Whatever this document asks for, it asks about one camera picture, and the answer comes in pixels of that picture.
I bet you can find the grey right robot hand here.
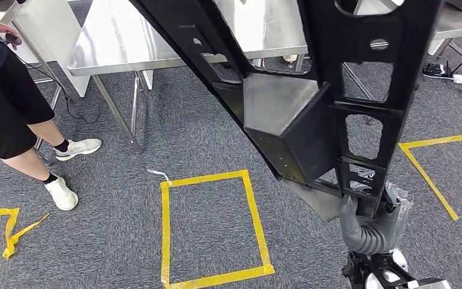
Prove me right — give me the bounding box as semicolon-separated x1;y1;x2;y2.
337;182;413;255

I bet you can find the person's left hand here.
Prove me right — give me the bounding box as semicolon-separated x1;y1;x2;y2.
0;22;20;51

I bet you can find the black plastic car part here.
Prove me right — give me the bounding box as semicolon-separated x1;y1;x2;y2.
129;0;443;223

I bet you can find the large stainless steel workbench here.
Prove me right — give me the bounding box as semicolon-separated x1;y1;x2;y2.
67;0;375;154

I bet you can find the small stainless steel table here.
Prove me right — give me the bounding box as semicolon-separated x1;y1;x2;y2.
0;0;72;166

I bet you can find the white cabinet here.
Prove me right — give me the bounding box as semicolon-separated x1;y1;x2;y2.
0;0;92;99

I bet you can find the person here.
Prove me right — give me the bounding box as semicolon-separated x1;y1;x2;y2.
0;0;102;211

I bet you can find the black power strip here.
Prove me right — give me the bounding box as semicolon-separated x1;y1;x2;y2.
422;62;453;81

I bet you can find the steel table with white panel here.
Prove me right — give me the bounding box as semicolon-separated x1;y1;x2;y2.
426;0;462;76

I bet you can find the white tape strip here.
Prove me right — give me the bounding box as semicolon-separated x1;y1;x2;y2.
146;169;172;186

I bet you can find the black controller cable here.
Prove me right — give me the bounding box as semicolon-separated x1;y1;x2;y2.
13;49;106;125

